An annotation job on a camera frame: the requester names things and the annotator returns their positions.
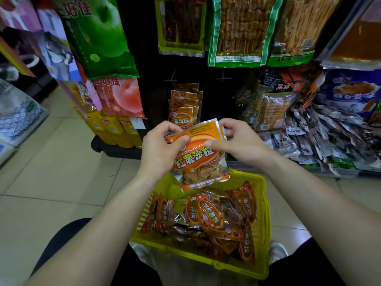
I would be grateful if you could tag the pink peach print bag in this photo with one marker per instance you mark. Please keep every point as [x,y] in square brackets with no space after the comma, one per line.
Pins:
[122,98]

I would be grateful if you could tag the person's left hand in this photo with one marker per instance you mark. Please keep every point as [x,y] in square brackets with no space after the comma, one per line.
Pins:
[157,154]

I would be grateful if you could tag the green-bordered skewer packet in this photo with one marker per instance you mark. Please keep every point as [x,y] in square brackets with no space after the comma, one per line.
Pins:
[242,29]

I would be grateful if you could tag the strip of orange-beige packets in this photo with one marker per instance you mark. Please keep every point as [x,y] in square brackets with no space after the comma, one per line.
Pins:
[274,113]

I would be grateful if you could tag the hanging yellow red-label packets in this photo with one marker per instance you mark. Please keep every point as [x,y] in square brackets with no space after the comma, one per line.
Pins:
[113,131]

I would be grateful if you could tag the green apple print bag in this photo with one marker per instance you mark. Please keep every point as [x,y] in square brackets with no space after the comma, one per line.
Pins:
[98,41]

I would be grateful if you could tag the white price card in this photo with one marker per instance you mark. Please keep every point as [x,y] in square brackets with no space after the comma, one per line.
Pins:
[137,122]

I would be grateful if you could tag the person's white left shoe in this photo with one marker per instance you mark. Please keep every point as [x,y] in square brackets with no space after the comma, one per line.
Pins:
[143,253]

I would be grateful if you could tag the white printed sack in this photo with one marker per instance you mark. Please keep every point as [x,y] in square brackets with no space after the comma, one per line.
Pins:
[20,116]

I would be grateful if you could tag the cartoon print packet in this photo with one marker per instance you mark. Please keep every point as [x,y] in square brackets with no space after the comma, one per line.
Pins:
[56,56]

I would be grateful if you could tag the pile of orange snack packets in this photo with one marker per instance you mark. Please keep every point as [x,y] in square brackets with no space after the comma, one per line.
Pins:
[214,220]

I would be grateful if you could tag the pile of small white packets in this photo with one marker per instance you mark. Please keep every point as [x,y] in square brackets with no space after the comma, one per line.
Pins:
[321,137]

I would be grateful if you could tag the blue printed sack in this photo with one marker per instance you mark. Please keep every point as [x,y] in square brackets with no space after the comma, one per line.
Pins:
[6,151]

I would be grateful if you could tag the brown clear flat packet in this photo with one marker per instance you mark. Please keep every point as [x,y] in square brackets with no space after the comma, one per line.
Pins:
[360,41]

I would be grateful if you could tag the metal peg hook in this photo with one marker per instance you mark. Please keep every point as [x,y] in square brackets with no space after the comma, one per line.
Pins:
[223,78]
[171,80]

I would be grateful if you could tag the blue printed snack bag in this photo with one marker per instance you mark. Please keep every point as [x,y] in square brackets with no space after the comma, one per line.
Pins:
[351,92]

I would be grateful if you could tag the person's white shoe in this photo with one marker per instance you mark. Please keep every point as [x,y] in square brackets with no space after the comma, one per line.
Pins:
[143,253]
[278,251]

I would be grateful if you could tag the person's left forearm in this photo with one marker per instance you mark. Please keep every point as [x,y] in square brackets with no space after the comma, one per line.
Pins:
[95,235]

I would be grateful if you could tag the black base plinth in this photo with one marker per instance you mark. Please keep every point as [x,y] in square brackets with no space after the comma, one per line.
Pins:
[113,151]

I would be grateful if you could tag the green stick snack packet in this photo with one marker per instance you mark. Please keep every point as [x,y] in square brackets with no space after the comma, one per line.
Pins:
[300,29]

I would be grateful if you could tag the yellow-edged dark stick packet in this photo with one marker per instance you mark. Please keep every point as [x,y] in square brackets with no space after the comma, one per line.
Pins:
[180,26]

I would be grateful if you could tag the person's black trousers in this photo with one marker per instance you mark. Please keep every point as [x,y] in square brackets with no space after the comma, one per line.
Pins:
[134,271]

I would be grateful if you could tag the person's right hand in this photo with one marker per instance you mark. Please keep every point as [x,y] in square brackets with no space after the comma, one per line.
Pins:
[241,145]

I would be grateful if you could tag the person's right forearm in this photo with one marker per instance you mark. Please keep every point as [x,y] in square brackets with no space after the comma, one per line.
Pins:
[327,211]

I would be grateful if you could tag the person's white right shoe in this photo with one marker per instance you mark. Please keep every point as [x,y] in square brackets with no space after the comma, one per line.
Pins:
[278,251]

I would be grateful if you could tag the yellow plastic shopping basket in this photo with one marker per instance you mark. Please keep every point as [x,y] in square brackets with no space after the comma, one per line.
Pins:
[263,235]

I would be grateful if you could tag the orange slanted sign strip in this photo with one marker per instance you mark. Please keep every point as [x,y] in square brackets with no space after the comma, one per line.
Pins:
[15,61]

